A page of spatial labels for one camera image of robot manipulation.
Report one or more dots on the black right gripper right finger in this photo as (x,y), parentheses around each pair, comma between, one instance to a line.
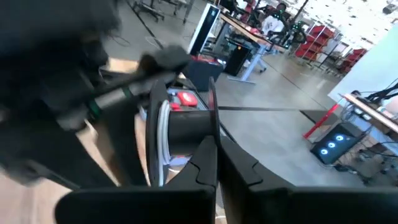
(311,208)

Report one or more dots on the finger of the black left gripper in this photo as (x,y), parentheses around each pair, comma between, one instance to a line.
(127,146)

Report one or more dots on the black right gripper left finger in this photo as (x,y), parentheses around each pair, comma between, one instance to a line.
(140,205)

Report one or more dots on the black plastic spool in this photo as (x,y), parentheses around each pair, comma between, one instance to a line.
(189,127)

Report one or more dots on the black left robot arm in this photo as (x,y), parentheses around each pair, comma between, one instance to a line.
(46,31)

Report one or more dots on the background black robot arm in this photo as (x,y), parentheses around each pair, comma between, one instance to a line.
(293,31)

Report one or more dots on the computer tower blue lights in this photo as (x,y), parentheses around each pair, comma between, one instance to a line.
(335,144)

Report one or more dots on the red object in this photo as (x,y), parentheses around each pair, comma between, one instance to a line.
(187,99)

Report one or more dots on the red pole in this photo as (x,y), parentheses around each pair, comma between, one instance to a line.
(321,121)

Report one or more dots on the dark storage box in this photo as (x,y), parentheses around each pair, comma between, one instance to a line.
(203,73)

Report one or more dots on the black computer tower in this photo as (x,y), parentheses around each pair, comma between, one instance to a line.
(237,59)

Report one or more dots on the white computer tower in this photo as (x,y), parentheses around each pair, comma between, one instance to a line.
(205,28)

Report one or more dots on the pale partition panel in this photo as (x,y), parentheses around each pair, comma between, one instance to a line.
(370,68)

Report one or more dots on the red shelving unit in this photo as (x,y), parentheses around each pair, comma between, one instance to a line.
(315,43)
(353,60)

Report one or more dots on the wooden desk white legs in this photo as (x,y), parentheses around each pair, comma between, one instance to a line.
(248,34)

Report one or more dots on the person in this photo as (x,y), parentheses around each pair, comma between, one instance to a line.
(273,21)

